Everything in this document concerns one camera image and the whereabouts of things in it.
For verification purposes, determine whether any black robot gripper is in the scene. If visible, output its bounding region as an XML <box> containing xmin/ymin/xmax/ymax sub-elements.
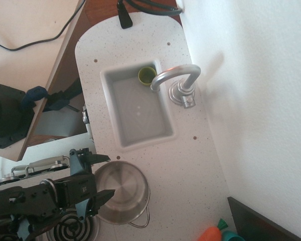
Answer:
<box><xmin>55</xmin><ymin>148</ymin><xmax>115</xmax><ymax>218</ymax></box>

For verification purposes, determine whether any stainless steel pot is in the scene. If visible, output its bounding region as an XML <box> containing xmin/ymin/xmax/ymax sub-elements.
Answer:
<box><xmin>94</xmin><ymin>161</ymin><xmax>151</xmax><ymax>228</ymax></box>

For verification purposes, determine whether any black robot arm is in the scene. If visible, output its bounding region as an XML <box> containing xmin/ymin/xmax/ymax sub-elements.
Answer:
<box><xmin>0</xmin><ymin>148</ymin><xmax>115</xmax><ymax>240</ymax></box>

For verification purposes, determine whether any black spiral stove burner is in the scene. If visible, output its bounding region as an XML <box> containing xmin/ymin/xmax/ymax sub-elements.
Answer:
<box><xmin>44</xmin><ymin>208</ymin><xmax>100</xmax><ymax>241</ymax></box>

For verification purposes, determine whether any grey toy sink basin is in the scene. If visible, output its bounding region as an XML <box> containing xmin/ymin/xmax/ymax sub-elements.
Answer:
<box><xmin>100</xmin><ymin>59</ymin><xmax>177</xmax><ymax>151</ymax></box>

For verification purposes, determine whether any silver stove knob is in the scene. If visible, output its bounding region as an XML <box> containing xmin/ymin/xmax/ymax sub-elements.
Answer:
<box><xmin>0</xmin><ymin>168</ymin><xmax>19</xmax><ymax>183</ymax></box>

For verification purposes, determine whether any blue clamp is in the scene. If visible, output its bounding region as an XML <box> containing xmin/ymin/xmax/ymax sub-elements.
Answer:
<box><xmin>20</xmin><ymin>86</ymin><xmax>48</xmax><ymax>110</ymax></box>

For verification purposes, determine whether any green plastic cup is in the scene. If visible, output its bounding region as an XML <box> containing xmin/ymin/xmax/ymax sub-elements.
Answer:
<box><xmin>138</xmin><ymin>67</ymin><xmax>157</xmax><ymax>86</ymax></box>

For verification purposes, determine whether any silver toy faucet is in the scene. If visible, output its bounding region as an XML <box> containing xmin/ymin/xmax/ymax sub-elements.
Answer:
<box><xmin>150</xmin><ymin>64</ymin><xmax>201</xmax><ymax>108</ymax></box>

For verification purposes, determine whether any orange toy carrot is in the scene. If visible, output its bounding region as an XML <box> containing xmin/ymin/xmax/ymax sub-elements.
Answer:
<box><xmin>197</xmin><ymin>218</ymin><xmax>229</xmax><ymax>241</ymax></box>

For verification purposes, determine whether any teal plastic cup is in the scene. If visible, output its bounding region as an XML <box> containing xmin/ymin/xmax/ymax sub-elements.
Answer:
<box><xmin>221</xmin><ymin>230</ymin><xmax>245</xmax><ymax>241</ymax></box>

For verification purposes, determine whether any dark board corner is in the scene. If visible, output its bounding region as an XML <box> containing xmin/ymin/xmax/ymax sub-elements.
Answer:
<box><xmin>227</xmin><ymin>196</ymin><xmax>301</xmax><ymax>240</ymax></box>

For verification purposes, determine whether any grey oven door handle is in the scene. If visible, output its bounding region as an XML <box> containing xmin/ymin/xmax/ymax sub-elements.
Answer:
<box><xmin>25</xmin><ymin>156</ymin><xmax>69</xmax><ymax>177</ymax></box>

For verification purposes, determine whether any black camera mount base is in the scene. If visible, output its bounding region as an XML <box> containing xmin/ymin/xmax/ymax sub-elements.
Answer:
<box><xmin>0</xmin><ymin>84</ymin><xmax>34</xmax><ymax>149</ymax></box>

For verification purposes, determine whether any black clamp handle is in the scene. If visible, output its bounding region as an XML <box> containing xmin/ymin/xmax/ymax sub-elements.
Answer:
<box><xmin>116</xmin><ymin>0</ymin><xmax>133</xmax><ymax>29</ymax></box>

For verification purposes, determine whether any black cable on floor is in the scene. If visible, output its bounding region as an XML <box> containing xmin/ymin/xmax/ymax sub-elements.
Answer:
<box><xmin>0</xmin><ymin>0</ymin><xmax>86</xmax><ymax>52</ymax></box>

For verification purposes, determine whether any black hose top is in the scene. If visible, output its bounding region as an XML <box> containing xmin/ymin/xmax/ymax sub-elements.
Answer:
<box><xmin>125</xmin><ymin>0</ymin><xmax>186</xmax><ymax>16</ymax></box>

